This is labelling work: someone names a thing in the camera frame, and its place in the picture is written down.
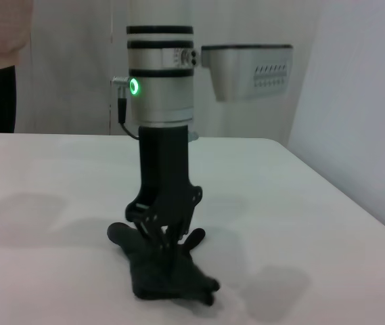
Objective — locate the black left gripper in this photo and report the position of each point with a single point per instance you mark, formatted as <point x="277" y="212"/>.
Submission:
<point x="163" y="162"/>

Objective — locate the dark glove-shaped rag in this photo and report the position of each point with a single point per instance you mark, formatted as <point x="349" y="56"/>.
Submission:
<point x="155" y="281"/>

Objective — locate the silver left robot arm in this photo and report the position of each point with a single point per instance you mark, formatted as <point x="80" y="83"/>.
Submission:
<point x="161" y="101"/>

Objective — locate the grey vented metal housing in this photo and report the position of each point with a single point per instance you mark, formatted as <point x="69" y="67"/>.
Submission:
<point x="239" y="74"/>

